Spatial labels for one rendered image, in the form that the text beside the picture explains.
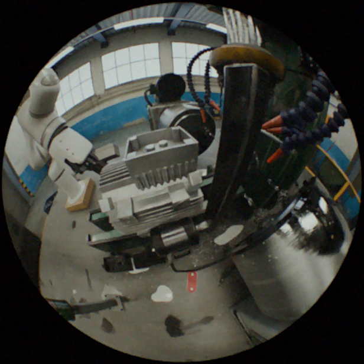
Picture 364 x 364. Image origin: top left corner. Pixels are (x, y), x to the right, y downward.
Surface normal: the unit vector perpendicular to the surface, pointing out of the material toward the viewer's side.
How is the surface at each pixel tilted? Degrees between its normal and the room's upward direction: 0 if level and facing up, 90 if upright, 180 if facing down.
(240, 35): 90
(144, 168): 90
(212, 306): 0
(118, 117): 90
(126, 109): 90
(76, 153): 64
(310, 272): 47
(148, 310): 0
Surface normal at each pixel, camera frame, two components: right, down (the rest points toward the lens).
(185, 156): 0.34, 0.67
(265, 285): -0.92, 0.13
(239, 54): -0.65, 0.57
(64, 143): 0.82, -0.50
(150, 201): -0.05, -0.69
